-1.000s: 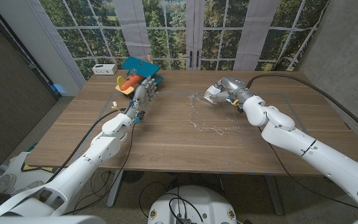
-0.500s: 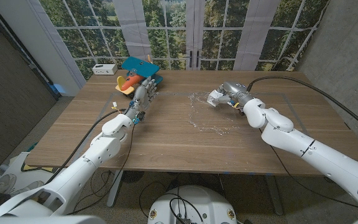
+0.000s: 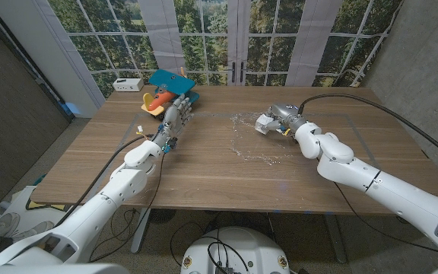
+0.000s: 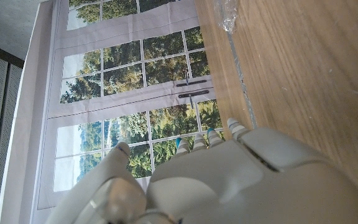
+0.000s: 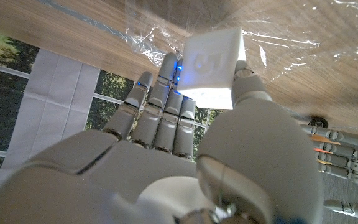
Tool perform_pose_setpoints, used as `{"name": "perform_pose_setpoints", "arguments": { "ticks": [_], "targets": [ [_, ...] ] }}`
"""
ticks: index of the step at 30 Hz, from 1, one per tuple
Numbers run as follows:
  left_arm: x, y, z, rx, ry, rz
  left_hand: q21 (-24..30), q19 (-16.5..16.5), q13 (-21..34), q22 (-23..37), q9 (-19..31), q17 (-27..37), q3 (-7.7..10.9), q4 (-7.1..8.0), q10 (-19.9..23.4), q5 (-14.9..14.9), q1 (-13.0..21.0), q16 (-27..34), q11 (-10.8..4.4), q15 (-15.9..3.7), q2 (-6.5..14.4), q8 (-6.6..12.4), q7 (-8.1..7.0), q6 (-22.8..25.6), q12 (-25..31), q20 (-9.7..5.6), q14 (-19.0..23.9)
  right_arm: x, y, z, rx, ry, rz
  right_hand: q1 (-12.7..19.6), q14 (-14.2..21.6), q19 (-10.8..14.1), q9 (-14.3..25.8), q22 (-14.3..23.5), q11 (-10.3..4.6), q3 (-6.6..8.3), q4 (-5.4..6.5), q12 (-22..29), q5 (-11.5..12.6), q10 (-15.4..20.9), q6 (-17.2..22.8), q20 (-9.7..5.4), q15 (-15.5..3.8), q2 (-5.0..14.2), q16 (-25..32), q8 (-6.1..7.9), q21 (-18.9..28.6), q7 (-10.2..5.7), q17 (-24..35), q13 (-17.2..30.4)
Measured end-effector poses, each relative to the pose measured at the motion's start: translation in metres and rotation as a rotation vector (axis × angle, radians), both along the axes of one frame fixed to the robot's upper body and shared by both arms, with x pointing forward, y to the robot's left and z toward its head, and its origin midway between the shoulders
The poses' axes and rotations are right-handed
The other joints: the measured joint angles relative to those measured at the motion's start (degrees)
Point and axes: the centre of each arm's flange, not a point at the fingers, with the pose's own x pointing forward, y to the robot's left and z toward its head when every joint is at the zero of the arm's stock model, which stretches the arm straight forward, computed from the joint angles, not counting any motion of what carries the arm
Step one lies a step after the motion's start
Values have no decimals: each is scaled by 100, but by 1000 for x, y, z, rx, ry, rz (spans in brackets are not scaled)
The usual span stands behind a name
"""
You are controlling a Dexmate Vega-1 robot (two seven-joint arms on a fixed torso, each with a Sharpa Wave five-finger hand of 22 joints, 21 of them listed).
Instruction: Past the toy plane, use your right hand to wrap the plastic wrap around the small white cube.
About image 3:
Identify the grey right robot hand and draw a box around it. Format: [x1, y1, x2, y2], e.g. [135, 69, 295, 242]
[263, 102, 307, 136]

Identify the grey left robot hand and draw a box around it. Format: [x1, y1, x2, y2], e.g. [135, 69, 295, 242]
[152, 94, 193, 153]

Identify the small white cube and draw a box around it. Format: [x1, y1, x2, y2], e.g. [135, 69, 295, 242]
[255, 113, 277, 135]

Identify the clear plastic wrap sheet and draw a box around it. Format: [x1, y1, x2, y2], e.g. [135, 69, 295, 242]
[229, 112, 296, 166]

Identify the teal and orange toy plane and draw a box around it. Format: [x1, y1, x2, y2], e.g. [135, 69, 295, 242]
[141, 68, 201, 119]

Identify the white power box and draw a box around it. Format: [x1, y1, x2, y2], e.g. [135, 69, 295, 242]
[112, 78, 144, 93]

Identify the printed window forest backdrop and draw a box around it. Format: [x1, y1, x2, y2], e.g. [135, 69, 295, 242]
[47, 0, 405, 99]

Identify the black ribbed round object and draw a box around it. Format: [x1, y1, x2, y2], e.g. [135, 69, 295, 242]
[148, 208, 177, 225]

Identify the white table leg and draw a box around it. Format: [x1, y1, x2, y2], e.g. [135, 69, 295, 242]
[130, 208, 151, 255]

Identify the grey table leg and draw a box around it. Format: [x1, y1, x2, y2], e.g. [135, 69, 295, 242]
[324, 212, 348, 264]

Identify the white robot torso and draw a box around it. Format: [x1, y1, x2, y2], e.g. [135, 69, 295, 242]
[180, 227, 291, 274]

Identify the grey sneaker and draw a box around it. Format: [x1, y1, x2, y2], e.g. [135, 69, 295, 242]
[11, 220, 52, 240]
[0, 212, 21, 237]

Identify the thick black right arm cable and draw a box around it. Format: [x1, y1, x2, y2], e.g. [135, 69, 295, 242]
[297, 93, 438, 168]

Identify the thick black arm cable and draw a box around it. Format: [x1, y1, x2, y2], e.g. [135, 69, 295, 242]
[297, 93, 438, 168]
[53, 133, 155, 228]

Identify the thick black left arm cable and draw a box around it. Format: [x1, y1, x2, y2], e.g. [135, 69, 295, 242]
[53, 133, 155, 228]

